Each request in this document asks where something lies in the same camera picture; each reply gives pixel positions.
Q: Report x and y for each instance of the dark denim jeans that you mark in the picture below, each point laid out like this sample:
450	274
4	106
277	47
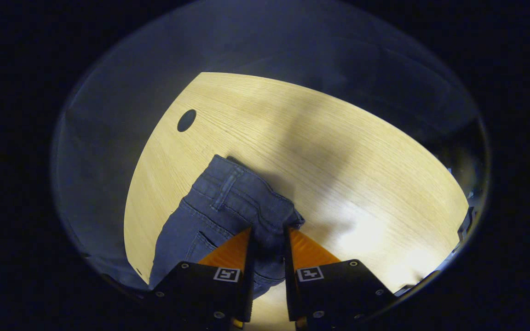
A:
228	202

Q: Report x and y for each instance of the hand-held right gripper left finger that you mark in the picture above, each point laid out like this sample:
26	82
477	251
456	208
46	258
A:
249	294

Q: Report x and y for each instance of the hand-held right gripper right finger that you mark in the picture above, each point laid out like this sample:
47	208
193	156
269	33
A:
290	294

